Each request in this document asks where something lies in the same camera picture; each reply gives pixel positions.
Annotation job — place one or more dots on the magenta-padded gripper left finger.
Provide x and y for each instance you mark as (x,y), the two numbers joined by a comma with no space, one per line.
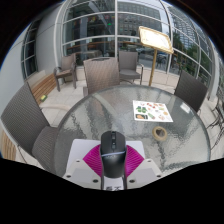
(85,166)

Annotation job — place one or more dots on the dark metal folding table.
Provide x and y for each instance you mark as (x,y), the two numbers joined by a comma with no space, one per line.
(218,116)

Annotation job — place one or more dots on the colourful picture menu sheet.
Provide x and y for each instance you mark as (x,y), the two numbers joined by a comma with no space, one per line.
(151,111)

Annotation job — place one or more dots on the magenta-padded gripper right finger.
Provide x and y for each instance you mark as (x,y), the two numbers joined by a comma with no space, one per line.
(140,166)

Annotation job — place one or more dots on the black computer mouse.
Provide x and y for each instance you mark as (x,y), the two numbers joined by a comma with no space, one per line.
(113,153)

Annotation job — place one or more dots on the gold menu display stand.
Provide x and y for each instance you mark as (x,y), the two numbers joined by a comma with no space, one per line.
(155,39)

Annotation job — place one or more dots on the wooden slatted bench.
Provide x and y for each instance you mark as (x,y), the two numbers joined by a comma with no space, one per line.
(41,85)
(7,146)

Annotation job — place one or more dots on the grey wicker chair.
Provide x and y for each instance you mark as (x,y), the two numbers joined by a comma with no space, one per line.
(101,78)
(190,90)
(128,65)
(68,66)
(23,120)

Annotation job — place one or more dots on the tan tape roll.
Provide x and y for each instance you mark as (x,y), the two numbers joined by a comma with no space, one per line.
(155,133)

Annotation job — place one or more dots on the white printed mouse pad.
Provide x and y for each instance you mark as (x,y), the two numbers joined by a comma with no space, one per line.
(83,146)

